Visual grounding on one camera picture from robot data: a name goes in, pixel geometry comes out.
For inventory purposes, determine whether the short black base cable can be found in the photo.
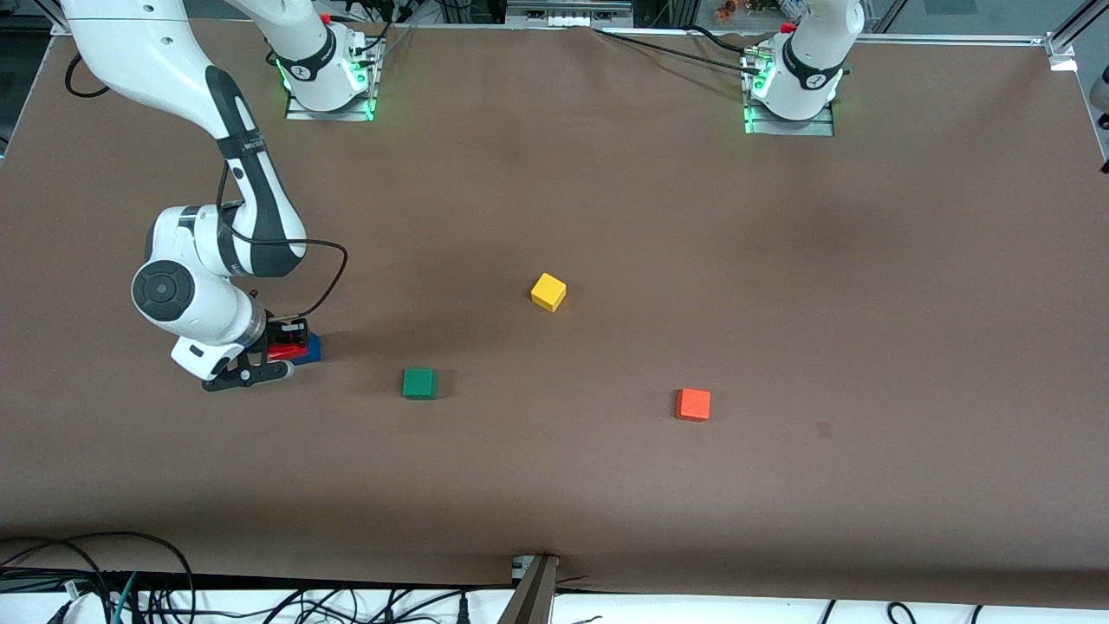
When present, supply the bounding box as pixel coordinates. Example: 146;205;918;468
684;24;756;55

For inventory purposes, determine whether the thin aluminium edge rail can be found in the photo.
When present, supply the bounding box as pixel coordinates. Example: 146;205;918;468
865;32;1054;47

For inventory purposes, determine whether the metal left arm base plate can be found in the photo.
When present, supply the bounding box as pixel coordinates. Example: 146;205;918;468
743;48;837;138

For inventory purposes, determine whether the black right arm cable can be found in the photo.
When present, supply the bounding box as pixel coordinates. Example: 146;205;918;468
65;52;350;320

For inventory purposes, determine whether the brown table cover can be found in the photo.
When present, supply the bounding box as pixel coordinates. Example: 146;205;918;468
0;16;1109;608

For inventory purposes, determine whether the black looped cable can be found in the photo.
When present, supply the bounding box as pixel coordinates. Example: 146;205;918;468
0;530;197;624

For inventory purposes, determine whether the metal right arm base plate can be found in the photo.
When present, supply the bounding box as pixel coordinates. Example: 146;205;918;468
286;36;383;122

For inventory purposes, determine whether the teal cable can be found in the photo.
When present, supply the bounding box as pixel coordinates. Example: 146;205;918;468
111;572;139;624

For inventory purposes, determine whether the long black base cable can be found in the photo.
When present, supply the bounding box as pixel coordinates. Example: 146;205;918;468
592;26;763;79

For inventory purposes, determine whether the aluminium profile bar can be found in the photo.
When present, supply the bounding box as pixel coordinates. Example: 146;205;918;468
498;555;561;624

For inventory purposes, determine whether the metal corner bracket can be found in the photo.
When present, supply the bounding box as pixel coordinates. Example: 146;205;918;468
1044;30;1080;72

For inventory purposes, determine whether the yellow wooden block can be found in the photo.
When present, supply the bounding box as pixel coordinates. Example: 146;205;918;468
530;272;567;313

